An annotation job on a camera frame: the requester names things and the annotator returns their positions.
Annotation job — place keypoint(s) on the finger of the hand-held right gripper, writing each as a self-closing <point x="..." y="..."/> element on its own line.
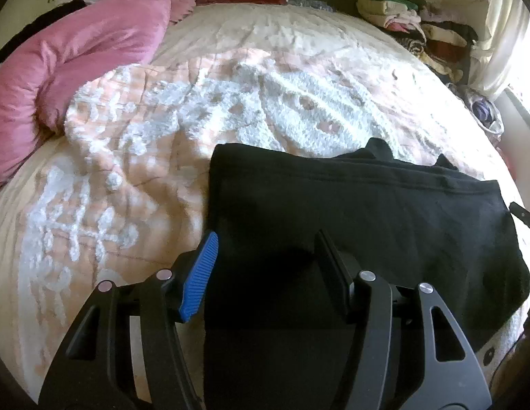
<point x="525" y="215"/>

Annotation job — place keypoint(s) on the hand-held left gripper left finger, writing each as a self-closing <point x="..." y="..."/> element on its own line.
<point x="201" y="277"/>

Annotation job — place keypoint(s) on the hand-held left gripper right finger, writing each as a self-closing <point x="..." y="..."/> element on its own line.
<point x="333" y="273"/>

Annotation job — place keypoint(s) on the black sweatshirt with orange patches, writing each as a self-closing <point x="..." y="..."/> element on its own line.
<point x="333" y="188"/>

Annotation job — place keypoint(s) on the clear plastic bag of clothes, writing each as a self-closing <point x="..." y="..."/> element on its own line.
<point x="483" y="109"/>

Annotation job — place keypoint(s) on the pile of folded clothes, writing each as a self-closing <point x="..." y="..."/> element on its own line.
<point x="410" y="21"/>

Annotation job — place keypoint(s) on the peach and white quilted bedspread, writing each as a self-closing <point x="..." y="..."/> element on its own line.
<point x="205" y="94"/>

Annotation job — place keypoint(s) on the white curtain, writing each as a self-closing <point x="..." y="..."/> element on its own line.
<point x="504" y="21"/>

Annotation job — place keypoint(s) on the pink duvet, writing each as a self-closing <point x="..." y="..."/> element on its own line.
<point x="77" y="42"/>

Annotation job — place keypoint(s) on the blue patterned cloth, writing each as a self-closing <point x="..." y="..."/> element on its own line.
<point x="310" y="3"/>

